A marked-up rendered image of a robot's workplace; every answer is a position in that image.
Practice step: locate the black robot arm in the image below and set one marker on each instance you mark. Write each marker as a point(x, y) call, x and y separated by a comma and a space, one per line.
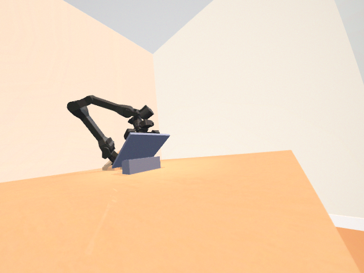
point(80, 110)

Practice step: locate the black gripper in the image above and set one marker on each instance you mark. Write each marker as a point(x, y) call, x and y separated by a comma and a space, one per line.
point(135, 130)

